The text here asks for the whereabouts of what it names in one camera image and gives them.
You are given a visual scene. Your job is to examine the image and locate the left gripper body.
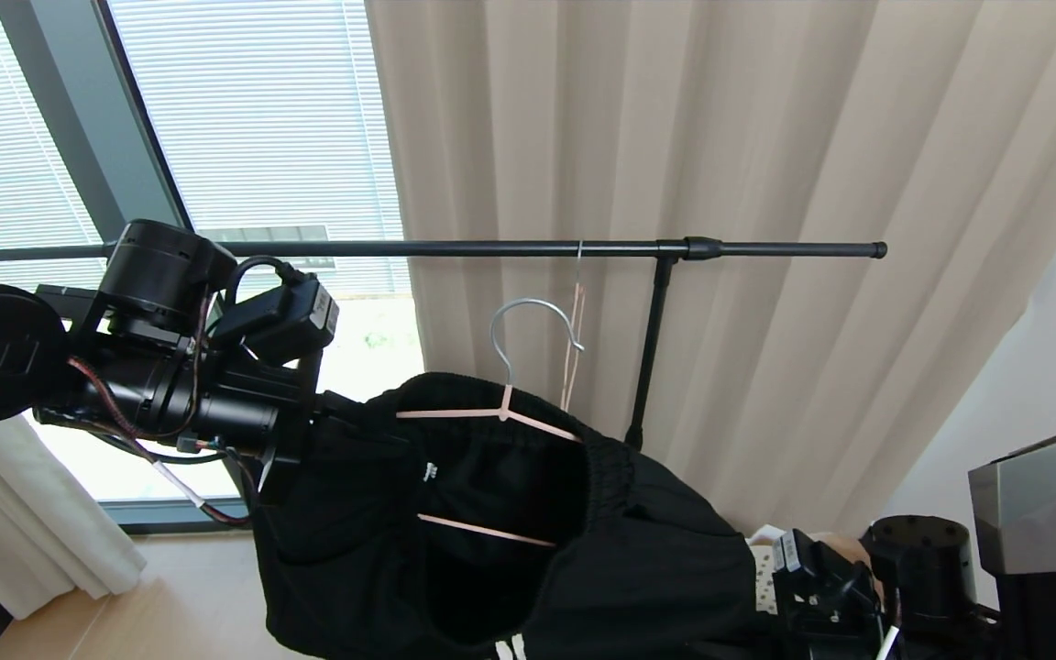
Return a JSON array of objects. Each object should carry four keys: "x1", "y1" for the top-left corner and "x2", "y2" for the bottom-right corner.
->
[{"x1": 33, "y1": 353, "x2": 327, "y2": 501}]

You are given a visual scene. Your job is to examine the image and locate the black shorts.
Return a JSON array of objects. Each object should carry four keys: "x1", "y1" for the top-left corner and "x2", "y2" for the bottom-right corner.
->
[{"x1": 253, "y1": 371, "x2": 767, "y2": 660}]

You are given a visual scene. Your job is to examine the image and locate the pink clothes hanger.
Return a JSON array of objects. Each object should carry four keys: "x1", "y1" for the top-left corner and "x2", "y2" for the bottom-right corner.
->
[
  {"x1": 397, "y1": 298, "x2": 586, "y2": 549},
  {"x1": 560, "y1": 240, "x2": 587, "y2": 413}
]

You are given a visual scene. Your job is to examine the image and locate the black clothes rack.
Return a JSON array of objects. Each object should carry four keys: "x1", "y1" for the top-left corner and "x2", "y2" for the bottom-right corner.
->
[{"x1": 0, "y1": 238, "x2": 886, "y2": 501}]

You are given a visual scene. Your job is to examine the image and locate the white laundry basket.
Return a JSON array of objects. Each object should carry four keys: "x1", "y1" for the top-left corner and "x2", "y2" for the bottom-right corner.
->
[{"x1": 746, "y1": 524, "x2": 870, "y2": 617}]

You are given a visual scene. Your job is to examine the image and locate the beige curtain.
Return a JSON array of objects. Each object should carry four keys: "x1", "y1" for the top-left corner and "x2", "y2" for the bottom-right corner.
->
[
  {"x1": 0, "y1": 417, "x2": 149, "y2": 620},
  {"x1": 365, "y1": 0, "x2": 1056, "y2": 542}
]

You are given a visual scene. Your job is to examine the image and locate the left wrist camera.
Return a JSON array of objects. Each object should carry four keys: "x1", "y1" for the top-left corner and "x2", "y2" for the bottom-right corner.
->
[{"x1": 210, "y1": 275, "x2": 341, "y2": 368}]

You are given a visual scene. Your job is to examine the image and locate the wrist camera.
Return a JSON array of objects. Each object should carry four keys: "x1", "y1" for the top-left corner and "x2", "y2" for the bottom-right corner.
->
[
  {"x1": 210, "y1": 275, "x2": 341, "y2": 368},
  {"x1": 771, "y1": 530, "x2": 886, "y2": 633}
]

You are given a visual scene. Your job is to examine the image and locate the black cable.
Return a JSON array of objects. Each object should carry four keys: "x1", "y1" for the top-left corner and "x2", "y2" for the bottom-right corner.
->
[{"x1": 224, "y1": 255, "x2": 320, "y2": 308}]

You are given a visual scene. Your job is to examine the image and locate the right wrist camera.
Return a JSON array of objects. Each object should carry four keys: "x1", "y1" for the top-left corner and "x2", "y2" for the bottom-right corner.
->
[{"x1": 771, "y1": 530, "x2": 886, "y2": 633}]

